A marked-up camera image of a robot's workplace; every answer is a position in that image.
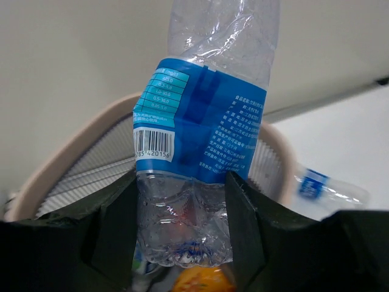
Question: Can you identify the green label water bottle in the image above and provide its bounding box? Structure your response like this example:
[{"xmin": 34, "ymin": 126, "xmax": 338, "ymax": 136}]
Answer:
[{"xmin": 131, "ymin": 242, "xmax": 168, "ymax": 292}]

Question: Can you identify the small orange juice bottle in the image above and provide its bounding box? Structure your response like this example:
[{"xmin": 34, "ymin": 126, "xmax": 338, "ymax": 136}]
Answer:
[{"xmin": 171, "ymin": 266, "xmax": 236, "ymax": 292}]

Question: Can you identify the aluminium frame rail back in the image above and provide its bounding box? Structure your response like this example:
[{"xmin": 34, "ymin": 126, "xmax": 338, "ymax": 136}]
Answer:
[{"xmin": 264, "ymin": 76, "xmax": 388, "ymax": 123}]

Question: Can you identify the blue label bottle blue cap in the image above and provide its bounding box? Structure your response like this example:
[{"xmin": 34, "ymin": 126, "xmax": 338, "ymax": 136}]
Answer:
[{"xmin": 133, "ymin": 1, "xmax": 280, "ymax": 268}]

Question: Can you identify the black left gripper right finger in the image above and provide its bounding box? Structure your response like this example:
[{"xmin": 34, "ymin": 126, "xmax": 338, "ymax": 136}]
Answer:
[{"xmin": 225, "ymin": 172, "xmax": 388, "ymax": 291}]

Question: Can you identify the grey mesh waste bin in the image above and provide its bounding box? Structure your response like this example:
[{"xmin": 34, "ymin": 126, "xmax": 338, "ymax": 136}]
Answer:
[{"xmin": 4, "ymin": 93, "xmax": 297, "ymax": 221}]

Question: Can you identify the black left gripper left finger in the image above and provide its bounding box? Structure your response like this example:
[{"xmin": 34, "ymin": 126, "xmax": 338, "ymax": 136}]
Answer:
[{"xmin": 1, "ymin": 171, "xmax": 137, "ymax": 291}]

